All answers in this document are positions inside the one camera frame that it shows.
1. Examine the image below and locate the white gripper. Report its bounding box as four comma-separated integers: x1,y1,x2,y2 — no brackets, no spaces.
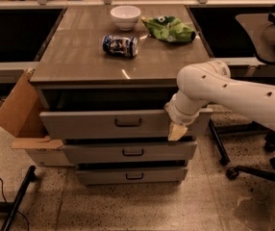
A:
164,90,208,141

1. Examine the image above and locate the grey top drawer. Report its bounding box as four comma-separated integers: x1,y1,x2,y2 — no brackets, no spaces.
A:
38,107,213,141

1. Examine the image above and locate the grey drawer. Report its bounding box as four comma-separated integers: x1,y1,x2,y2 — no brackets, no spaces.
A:
62,141,197,164
38,107,213,141
76,167,188,185

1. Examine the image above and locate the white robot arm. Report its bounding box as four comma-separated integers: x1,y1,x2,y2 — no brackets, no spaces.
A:
165,61,275,141

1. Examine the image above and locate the grey middle drawer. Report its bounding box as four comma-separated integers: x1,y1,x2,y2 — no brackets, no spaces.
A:
62,141,197,164

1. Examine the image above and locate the grey bottom drawer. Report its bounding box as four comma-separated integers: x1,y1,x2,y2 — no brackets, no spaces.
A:
76,167,188,185

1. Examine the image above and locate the grey drawer cabinet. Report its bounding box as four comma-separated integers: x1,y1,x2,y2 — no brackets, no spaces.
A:
29,4,220,187

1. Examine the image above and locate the black table leg right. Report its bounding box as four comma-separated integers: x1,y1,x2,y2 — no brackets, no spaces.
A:
209,120,230,166

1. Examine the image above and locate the black table leg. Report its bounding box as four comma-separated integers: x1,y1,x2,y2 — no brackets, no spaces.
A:
0,166,37,231
209,120,230,166

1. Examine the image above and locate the black office chair base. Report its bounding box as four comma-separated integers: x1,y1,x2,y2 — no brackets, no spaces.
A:
225,125,275,231

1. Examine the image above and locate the blue soda can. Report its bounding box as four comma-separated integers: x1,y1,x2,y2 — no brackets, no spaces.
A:
102,35,138,58

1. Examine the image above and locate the green chip bag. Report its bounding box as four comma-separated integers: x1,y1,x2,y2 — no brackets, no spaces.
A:
141,15,196,43

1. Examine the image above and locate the white ceramic bowl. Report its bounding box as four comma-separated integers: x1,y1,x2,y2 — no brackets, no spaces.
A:
111,6,141,31

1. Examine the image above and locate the brown cardboard box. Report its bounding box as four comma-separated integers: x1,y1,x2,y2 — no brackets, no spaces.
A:
0,69,71,167

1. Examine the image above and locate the black table leg left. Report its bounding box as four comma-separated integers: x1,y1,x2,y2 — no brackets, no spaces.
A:
0,166,37,231

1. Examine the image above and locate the black floor cable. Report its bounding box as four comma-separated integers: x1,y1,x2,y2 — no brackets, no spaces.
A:
0,169,31,231

